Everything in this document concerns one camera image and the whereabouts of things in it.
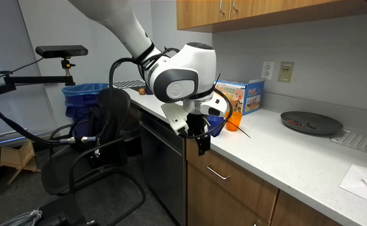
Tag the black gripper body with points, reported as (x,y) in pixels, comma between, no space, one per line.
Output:
(197,126)

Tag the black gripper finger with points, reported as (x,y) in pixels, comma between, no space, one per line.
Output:
(204,146)

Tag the wooden drawer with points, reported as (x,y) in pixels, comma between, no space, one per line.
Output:
(241,189)

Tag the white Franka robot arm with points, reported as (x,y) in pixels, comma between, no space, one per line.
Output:
(121,21)

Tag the blue plastic cup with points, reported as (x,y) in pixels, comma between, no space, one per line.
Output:
(216,126)

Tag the orange plastic cup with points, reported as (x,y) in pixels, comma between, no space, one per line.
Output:
(235,125)

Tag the play food toy box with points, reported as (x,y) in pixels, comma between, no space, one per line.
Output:
(253,96)

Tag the small brown object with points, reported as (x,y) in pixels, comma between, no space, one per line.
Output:
(141,91)

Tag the grey keyboard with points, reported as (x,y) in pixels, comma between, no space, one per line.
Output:
(127,85)

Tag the wooden base cabinet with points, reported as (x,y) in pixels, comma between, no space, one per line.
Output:
(292,214)

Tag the black round pan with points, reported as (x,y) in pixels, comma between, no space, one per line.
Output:
(313,124)

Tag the blue recycling bin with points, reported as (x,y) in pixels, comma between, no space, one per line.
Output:
(83,96)

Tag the wooden upper cabinet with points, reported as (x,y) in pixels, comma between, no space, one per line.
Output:
(275,8)

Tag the black mesh office chair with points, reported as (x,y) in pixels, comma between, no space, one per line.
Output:
(65,176)

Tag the white paper sheet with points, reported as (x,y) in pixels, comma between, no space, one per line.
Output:
(359,180)

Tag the brown cardboard piece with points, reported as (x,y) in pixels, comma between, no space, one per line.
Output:
(18,158)

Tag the white wall outlet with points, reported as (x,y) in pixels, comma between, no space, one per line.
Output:
(268,71)

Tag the tan wall switch plate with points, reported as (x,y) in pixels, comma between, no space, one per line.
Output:
(285,72)

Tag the black stereo camera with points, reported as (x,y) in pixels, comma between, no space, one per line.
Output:
(62,51)

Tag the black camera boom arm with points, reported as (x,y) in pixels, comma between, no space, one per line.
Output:
(36,80)

